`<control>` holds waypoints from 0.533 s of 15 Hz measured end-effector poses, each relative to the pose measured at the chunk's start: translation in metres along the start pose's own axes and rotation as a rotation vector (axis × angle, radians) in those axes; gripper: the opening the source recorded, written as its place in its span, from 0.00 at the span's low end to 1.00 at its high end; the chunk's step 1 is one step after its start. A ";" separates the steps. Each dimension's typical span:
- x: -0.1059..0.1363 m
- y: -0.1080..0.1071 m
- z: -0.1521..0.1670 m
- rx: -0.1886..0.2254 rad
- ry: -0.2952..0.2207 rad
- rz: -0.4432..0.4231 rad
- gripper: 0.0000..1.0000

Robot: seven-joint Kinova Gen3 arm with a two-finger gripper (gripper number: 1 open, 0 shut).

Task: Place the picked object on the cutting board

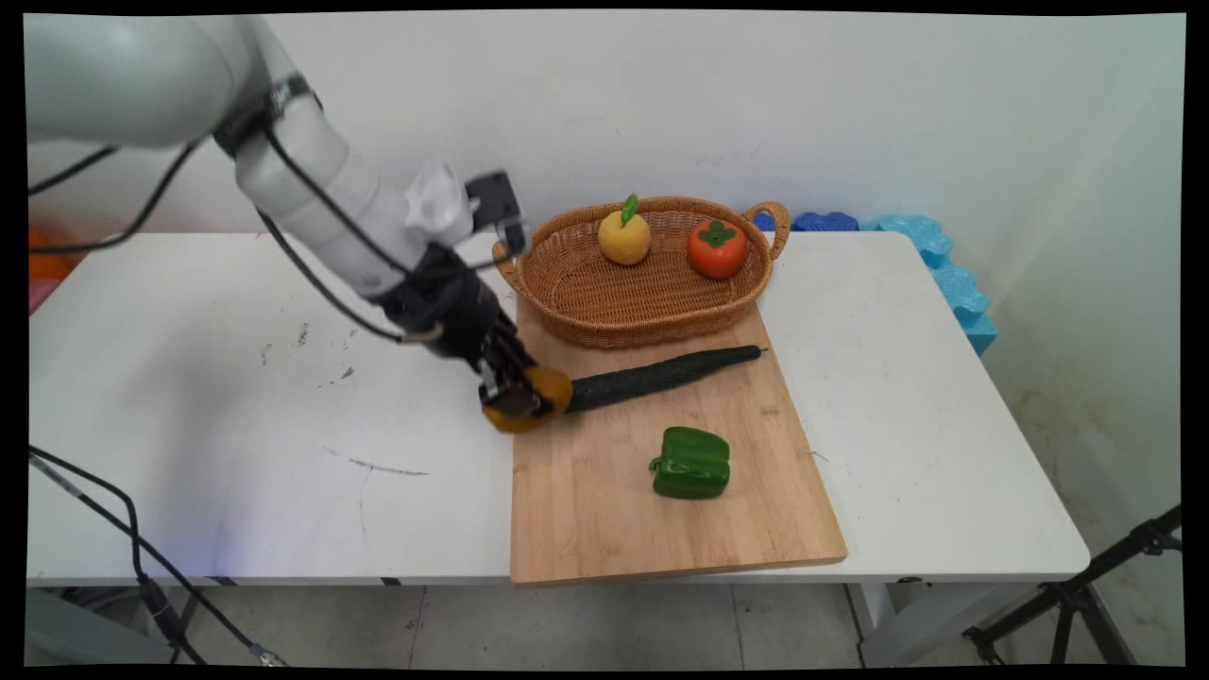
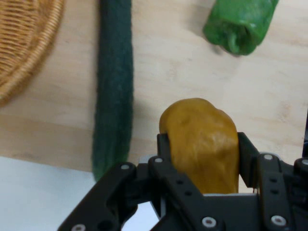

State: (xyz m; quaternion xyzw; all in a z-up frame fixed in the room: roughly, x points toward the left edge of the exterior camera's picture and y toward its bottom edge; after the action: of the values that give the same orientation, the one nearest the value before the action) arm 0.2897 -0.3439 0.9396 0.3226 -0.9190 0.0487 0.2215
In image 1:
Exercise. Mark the oval wicker basket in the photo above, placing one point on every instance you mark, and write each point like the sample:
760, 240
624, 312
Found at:
642, 288

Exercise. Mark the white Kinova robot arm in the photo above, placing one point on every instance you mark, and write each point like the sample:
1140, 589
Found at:
274, 161

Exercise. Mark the bamboo cutting board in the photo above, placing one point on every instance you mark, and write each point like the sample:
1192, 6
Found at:
661, 529

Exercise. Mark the light blue foam mat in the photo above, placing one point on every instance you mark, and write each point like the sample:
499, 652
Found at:
954, 283

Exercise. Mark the green bell pepper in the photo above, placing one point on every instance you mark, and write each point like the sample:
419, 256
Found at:
692, 463

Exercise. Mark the dark green cucumber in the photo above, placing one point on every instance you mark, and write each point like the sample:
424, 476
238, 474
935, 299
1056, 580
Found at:
661, 373

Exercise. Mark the red persimmon with green calyx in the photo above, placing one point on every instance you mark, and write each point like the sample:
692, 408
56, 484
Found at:
717, 249

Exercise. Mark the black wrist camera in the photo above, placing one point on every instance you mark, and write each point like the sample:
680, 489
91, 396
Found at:
493, 203

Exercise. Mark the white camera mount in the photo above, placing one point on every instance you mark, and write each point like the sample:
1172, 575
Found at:
436, 206

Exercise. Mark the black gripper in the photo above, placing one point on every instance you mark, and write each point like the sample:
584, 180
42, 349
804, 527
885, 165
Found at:
446, 307

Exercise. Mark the orange round fruit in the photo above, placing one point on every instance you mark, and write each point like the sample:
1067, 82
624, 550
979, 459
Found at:
555, 387

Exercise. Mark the orange foam mat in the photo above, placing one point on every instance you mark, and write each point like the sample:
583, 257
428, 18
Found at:
45, 255

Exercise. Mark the black tripod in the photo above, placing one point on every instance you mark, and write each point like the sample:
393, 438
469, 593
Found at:
1067, 595

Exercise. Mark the white table leg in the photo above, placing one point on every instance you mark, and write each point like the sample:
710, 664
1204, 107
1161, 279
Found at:
874, 619

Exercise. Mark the yellow fruit with green leaf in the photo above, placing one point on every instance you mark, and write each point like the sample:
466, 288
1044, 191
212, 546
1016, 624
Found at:
623, 238

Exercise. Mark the dark blue foam mat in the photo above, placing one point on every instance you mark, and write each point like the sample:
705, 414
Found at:
824, 222

